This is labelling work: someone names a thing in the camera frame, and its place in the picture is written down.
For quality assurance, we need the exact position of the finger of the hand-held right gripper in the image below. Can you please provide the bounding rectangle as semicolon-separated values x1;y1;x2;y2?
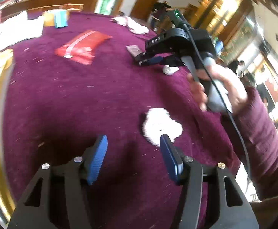
161;55;184;68
134;51;163;66

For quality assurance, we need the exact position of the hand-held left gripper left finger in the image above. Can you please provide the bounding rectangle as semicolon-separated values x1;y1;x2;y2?
7;135;108;229

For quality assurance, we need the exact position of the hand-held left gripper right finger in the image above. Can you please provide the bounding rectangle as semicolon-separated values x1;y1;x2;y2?
160;134;260;229

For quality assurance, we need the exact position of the person's right forearm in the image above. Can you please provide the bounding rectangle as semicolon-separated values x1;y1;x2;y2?
221;87;278;202

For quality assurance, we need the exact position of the person's right hand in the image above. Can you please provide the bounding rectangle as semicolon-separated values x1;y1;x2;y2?
187;63;248;114

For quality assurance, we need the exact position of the small white object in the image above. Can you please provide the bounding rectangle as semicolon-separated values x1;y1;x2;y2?
162;65;180;75

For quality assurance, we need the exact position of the white cloth far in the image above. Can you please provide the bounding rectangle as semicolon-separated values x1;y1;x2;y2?
110;15;150;35

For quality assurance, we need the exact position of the golden pillar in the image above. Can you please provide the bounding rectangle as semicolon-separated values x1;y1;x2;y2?
201;0;255;43

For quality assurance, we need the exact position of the brown wooden door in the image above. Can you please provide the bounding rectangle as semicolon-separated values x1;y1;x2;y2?
129;0;167;22

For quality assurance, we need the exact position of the purple velvet tablecloth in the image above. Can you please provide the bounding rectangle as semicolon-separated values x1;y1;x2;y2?
1;12;249;229

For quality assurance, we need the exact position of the red plastic bag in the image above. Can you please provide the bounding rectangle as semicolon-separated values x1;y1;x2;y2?
54;30;113;65

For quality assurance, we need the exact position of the brown packing tape roll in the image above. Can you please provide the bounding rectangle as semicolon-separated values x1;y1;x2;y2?
43;10;57;27

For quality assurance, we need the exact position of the wooden sideboard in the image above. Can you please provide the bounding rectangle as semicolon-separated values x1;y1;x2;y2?
0;0;99;22

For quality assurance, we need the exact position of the white open notebook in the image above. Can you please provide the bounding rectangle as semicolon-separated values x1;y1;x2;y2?
0;11;45;53

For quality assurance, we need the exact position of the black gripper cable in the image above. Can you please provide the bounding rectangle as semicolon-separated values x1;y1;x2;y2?
176;14;260;197

